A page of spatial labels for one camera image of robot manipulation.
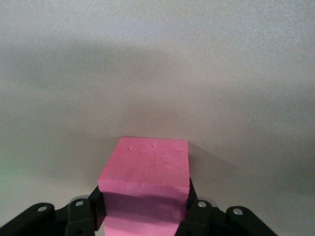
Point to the crimson foam cube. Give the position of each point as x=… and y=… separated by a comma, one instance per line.
x=147, y=167

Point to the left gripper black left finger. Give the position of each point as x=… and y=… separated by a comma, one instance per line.
x=81, y=216

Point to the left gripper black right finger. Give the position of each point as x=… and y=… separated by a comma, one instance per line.
x=204, y=218

